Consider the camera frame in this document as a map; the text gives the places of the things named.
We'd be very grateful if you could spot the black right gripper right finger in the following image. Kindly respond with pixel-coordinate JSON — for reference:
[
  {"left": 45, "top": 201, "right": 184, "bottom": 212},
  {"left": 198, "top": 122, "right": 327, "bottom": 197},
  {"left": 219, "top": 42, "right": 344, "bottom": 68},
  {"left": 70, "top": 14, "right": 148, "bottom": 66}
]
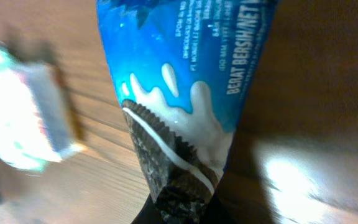
[{"left": 200, "top": 194, "right": 236, "bottom": 224}]

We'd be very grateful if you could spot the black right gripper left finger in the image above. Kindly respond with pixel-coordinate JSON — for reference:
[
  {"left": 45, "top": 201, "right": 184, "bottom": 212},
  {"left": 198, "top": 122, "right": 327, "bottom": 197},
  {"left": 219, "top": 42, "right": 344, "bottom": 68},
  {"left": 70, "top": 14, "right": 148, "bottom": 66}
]
[{"left": 131, "top": 195, "right": 163, "bottom": 224}]

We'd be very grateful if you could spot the blue Oreo cookie pack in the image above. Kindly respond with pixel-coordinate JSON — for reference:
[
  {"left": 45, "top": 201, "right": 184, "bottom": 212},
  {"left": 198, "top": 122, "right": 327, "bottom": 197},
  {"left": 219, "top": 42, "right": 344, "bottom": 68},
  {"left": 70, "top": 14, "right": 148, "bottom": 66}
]
[{"left": 96, "top": 0, "right": 277, "bottom": 223}]

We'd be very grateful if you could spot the green wet wipes pack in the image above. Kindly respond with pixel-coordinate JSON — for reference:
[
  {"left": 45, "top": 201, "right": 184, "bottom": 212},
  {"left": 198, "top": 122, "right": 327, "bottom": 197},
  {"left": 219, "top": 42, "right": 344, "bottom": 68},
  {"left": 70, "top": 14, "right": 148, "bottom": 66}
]
[{"left": 0, "top": 44, "right": 85, "bottom": 172}]

